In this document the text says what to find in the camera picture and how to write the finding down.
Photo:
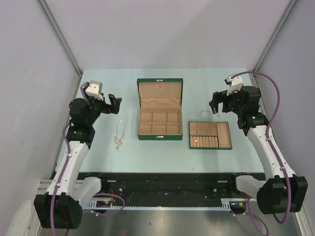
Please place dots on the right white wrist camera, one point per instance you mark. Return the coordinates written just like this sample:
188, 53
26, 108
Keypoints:
235, 84

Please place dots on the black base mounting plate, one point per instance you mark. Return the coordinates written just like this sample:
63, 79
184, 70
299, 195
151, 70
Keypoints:
131, 185

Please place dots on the white slotted cable duct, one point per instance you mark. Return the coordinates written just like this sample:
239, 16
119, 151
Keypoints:
168, 202

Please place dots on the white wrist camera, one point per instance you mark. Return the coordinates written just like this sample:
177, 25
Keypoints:
235, 84
94, 90

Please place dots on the green jewelry tray insert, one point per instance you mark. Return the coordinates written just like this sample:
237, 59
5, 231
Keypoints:
209, 135

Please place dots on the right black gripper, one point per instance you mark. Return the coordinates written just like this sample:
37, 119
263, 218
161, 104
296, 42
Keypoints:
217, 96

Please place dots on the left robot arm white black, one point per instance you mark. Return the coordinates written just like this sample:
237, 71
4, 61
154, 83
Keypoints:
62, 204

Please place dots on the green jewelry box beige lining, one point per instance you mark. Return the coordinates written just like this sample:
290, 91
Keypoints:
160, 115

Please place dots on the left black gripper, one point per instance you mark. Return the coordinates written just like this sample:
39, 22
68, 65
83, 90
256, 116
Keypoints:
107, 108

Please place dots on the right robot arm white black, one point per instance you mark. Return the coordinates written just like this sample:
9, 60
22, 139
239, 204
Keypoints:
282, 190

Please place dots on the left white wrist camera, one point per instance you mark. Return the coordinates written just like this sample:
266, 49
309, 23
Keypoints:
94, 90

